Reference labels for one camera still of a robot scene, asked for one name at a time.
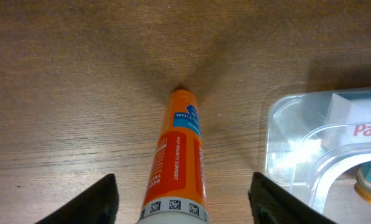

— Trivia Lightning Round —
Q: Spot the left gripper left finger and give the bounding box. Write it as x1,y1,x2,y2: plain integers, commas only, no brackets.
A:
37,174,119,224

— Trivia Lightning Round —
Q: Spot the clear plastic container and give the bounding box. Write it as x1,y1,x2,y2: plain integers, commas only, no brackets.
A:
264,87,371,223

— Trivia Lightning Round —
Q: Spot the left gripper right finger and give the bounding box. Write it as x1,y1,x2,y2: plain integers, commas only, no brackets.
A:
248,172,335,224

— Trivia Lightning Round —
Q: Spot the white Panadol box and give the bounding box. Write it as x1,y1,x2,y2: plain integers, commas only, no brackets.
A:
322,91,371,149

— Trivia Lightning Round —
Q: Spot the orange effervescent tablet tube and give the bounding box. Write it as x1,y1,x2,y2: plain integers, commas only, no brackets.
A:
138,90,210,224

